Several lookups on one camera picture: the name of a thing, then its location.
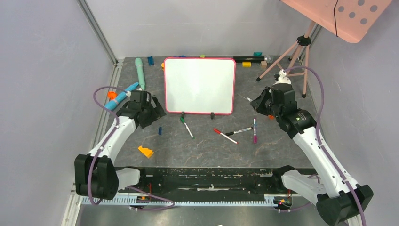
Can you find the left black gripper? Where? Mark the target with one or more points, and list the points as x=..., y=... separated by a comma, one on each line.
x=157, y=112

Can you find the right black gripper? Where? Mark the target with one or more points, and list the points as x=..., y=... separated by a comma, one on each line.
x=260, y=101

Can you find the magenta whiteboard marker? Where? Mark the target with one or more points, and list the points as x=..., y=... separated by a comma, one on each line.
x=254, y=131

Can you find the pink framed whiteboard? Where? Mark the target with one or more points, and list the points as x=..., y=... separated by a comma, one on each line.
x=199, y=85

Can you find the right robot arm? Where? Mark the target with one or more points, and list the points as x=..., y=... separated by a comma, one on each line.
x=339, y=197

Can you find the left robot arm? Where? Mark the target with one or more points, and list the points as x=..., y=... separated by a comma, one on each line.
x=95, y=174

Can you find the green whiteboard marker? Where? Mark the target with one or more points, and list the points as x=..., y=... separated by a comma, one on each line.
x=187, y=127

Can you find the red whiteboard marker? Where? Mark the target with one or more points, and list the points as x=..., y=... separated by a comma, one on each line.
x=224, y=135

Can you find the black rainbow marker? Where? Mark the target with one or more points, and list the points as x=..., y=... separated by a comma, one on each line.
x=239, y=131

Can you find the blue toy crayon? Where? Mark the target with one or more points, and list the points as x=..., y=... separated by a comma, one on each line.
x=112, y=104

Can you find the orange small toy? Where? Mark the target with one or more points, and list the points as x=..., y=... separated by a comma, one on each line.
x=112, y=95

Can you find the wooden cube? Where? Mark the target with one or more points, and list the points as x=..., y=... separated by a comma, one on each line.
x=263, y=64

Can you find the orange wedge block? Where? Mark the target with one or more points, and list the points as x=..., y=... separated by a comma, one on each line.
x=148, y=153

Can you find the mint green toy stick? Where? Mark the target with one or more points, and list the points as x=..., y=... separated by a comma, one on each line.
x=140, y=72

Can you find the dark blue block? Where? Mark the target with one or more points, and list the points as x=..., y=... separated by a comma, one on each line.
x=150, y=60

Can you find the pink tripod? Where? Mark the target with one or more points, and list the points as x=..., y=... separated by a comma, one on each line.
x=302, y=43

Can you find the pink perforated panel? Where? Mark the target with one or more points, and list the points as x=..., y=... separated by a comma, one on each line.
x=349, y=20

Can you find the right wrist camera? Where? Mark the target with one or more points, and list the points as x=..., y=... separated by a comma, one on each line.
x=281, y=78

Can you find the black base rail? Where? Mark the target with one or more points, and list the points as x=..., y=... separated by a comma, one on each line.
x=190, y=184

